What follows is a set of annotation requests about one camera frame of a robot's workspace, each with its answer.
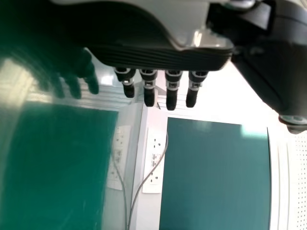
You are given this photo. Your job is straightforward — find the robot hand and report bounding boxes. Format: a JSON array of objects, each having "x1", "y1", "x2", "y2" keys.
[{"x1": 47, "y1": 0, "x2": 307, "y2": 135}]

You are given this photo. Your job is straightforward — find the white socket strip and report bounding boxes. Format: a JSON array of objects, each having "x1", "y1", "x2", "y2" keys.
[{"x1": 142, "y1": 126, "x2": 168, "y2": 195}]

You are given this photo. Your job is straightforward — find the grey cable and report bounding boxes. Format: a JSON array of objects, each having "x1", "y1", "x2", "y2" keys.
[{"x1": 126, "y1": 102, "x2": 169, "y2": 230}]

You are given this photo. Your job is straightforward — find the white perforated cable duct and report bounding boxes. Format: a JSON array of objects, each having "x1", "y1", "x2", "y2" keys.
[{"x1": 286, "y1": 133, "x2": 307, "y2": 230}]

